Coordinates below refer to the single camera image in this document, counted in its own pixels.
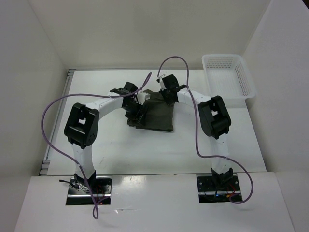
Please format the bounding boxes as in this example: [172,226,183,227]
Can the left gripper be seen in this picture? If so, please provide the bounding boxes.
[122,100,149,126]

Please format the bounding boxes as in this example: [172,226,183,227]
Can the dark green shorts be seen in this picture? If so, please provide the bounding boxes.
[127,89,174,132]

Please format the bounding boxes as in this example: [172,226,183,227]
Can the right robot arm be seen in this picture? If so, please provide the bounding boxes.
[157,74,233,190]

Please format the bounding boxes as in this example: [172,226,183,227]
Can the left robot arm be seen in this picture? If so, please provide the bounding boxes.
[64,82,150,193]

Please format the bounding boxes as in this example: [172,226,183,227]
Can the white plastic basket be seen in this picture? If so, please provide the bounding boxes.
[201,54,256,100]

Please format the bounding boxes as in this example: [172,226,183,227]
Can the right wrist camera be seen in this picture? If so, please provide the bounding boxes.
[156,77,166,89]

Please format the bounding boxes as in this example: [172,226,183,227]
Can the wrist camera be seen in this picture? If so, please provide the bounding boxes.
[137,92,151,104]
[156,77,166,89]

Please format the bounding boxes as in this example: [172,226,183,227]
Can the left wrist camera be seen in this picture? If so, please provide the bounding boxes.
[137,92,151,104]

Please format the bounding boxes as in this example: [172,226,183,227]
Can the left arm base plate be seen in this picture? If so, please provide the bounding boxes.
[67,175,112,200]

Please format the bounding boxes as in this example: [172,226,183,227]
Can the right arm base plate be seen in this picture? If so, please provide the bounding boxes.
[196,174,241,195]

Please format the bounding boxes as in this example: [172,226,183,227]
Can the aluminium table edge rail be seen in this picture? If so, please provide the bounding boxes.
[39,69,76,176]

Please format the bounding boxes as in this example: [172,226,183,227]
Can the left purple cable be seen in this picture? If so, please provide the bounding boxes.
[40,71,153,219]

